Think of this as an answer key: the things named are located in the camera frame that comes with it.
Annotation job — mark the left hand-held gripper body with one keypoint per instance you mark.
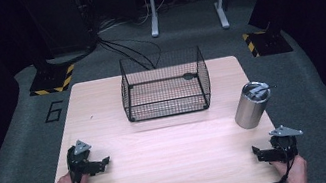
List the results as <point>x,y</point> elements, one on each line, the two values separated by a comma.
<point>79,159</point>

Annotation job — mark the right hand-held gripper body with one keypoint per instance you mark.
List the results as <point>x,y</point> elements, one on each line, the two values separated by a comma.
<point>284,144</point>

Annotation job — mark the stainless steel tumbler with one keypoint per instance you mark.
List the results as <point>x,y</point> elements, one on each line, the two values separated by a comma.
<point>250,110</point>

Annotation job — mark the person's right hand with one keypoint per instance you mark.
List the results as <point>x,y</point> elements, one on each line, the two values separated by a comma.
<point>295,172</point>

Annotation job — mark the hazard striped stand base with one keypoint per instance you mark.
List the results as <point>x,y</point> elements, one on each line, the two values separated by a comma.
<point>51,81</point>
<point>269,43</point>

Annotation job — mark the black equipment cabinet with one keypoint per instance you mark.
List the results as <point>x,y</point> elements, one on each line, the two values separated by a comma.
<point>58,18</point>

